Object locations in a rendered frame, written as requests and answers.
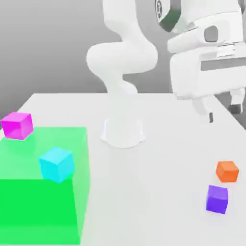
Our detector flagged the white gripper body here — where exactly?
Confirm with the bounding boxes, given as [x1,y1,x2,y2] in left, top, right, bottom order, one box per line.
[170,50,246,101]

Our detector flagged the small orange cube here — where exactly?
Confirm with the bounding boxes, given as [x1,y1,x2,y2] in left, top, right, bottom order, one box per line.
[215,160,240,184]

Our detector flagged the small purple cube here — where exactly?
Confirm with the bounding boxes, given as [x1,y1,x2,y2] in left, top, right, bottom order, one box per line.
[206,184,229,215]

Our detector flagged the small cyan cube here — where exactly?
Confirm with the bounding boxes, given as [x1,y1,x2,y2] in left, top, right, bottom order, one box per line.
[38,146,75,184]

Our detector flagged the small magenta cube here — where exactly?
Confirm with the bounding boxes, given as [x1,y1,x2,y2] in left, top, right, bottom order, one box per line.
[0,111,35,141]

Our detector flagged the large green box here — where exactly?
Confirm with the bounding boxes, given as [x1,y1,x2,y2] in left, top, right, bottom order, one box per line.
[0,126,91,246]

